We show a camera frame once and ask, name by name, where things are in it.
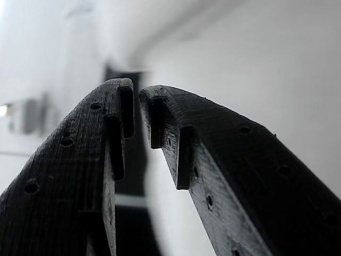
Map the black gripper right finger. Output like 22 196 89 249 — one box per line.
139 84 341 256

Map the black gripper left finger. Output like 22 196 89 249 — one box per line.
0 78 134 256

